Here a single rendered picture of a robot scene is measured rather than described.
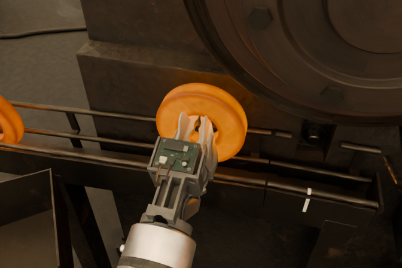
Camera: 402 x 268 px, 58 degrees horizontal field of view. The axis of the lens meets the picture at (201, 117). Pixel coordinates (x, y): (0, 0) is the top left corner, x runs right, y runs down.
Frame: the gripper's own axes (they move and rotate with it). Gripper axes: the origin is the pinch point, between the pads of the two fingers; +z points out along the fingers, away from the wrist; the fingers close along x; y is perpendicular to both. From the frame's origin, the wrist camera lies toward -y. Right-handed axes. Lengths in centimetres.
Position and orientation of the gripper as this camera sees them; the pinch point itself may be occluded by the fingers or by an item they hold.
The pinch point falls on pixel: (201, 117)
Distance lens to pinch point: 60.7
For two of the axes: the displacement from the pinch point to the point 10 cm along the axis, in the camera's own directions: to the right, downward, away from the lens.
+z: 2.4, -8.2, 5.2
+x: -9.7, -1.6, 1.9
